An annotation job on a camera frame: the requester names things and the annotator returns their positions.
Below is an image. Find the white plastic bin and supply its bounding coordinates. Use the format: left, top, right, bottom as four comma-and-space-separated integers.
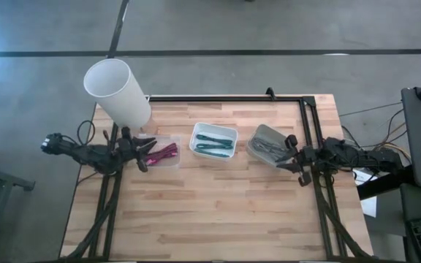
189, 121, 239, 161

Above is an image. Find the white paper sheet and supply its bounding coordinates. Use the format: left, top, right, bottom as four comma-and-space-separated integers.
352, 168, 379, 218

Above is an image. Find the black desk beam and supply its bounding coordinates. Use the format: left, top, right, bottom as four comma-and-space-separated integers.
356, 164, 415, 201

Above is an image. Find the clear plastic bin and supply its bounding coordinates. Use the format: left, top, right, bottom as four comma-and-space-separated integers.
135, 133, 182, 169

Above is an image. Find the grey plastic bin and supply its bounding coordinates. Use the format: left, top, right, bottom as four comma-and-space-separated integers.
246, 123, 292, 169

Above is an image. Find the teal braided USB cable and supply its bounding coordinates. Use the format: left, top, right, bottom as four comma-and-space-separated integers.
195, 133, 234, 143
194, 148, 231, 159
194, 142, 235, 151

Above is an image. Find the thin black floor cable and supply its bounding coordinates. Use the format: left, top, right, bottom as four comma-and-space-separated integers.
338, 101, 403, 118

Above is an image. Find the black floor stand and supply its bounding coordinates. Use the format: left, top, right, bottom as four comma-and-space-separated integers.
0, 145, 37, 263

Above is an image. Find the white cylinder tube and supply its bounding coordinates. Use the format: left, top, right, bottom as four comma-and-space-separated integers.
83, 58, 153, 132

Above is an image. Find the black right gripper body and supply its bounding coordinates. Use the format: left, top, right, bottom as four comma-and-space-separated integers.
286, 134, 312, 187

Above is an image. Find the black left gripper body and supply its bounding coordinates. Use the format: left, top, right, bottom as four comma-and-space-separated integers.
117, 126, 149, 173

